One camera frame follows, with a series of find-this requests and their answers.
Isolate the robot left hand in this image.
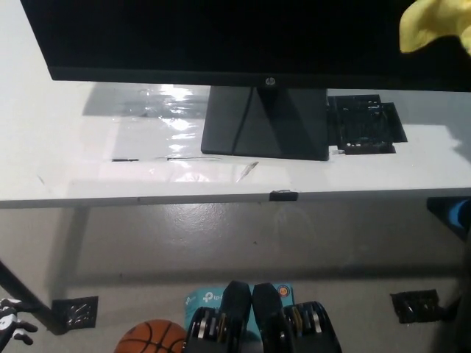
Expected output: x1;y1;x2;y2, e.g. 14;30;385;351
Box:
0;298;40;346

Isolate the yellow microfiber cloth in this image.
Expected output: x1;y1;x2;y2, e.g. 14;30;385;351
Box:
399;0;471;57

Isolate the black HP monitor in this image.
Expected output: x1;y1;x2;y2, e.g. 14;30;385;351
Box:
20;0;471;162

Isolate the black tape floor mark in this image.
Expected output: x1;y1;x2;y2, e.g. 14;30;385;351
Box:
390;289;448;324
51;296;99;329

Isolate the orange basketball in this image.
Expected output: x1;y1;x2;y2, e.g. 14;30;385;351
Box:
116;318;188;353

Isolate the teal tp-link box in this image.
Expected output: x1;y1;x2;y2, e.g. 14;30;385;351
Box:
183;282;295;353

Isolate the clear plastic film sheet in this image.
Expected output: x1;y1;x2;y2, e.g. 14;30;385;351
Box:
82;83;295;185

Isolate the short black tape piece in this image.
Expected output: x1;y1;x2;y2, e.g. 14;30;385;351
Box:
269;189;299;202

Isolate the black plastic tray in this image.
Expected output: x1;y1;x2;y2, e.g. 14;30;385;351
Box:
325;93;408;155

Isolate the black flat case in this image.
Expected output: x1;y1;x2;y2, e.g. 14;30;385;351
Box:
426;197;471;240

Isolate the blue round object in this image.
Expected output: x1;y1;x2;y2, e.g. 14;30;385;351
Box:
450;200;471;229

